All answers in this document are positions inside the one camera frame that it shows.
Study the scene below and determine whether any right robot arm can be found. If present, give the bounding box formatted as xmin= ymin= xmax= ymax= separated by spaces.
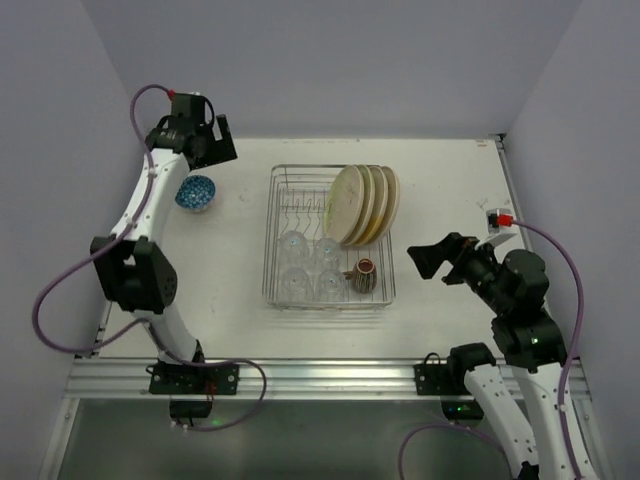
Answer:
xmin=407 ymin=232 xmax=598 ymax=479

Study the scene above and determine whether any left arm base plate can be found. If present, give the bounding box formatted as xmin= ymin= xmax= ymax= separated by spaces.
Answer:
xmin=145 ymin=361 xmax=240 ymax=396

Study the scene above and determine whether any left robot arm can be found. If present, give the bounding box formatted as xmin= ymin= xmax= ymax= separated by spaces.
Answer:
xmin=90 ymin=90 xmax=237 ymax=365

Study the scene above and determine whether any clear glass back left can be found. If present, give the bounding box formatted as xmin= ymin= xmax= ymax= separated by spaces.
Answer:
xmin=278 ymin=230 xmax=310 ymax=266

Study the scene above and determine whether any clear glass back right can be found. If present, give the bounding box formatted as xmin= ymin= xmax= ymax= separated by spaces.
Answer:
xmin=312 ymin=238 xmax=341 ymax=270

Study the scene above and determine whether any blue patterned bowl red outside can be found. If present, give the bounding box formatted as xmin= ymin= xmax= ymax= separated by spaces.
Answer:
xmin=174 ymin=175 xmax=216 ymax=213

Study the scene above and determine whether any cream plate green band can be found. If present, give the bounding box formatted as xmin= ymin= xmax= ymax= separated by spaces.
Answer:
xmin=349 ymin=165 xmax=387 ymax=246

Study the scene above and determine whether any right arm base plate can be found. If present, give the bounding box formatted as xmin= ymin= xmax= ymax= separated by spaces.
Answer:
xmin=413 ymin=352 xmax=455 ymax=396

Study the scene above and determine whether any cream plate rightmost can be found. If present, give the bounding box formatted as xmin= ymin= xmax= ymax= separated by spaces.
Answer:
xmin=378 ymin=166 xmax=401 ymax=237

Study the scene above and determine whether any aluminium front mounting rail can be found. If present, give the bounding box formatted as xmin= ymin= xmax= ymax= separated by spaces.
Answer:
xmin=62 ymin=357 xmax=594 ymax=401

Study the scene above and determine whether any aluminium table edge rail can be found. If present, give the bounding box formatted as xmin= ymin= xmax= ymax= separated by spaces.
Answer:
xmin=489 ymin=133 xmax=522 ymax=218

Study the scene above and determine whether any clear glass front right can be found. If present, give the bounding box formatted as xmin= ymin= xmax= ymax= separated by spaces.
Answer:
xmin=315 ymin=269 xmax=347 ymax=303

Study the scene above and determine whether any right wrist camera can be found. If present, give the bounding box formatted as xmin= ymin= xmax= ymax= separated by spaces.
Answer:
xmin=476 ymin=208 xmax=517 ymax=249

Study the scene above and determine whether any cream plate yellow band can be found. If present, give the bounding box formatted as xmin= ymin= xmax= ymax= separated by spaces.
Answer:
xmin=364 ymin=166 xmax=400 ymax=244

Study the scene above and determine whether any brown striped mug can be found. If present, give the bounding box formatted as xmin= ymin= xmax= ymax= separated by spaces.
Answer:
xmin=343 ymin=258 xmax=378 ymax=294

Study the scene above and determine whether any clear glass front left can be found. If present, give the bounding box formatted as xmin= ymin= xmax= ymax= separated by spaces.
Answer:
xmin=279 ymin=266 xmax=313 ymax=303

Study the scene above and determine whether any clear glass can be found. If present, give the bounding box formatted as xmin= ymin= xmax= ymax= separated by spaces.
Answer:
xmin=315 ymin=269 xmax=347 ymax=303
xmin=312 ymin=238 xmax=341 ymax=270
xmin=279 ymin=266 xmax=313 ymax=303
xmin=278 ymin=230 xmax=310 ymax=266

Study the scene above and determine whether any metal wire dish rack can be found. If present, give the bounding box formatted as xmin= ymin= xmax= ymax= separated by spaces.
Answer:
xmin=262 ymin=164 xmax=396 ymax=310

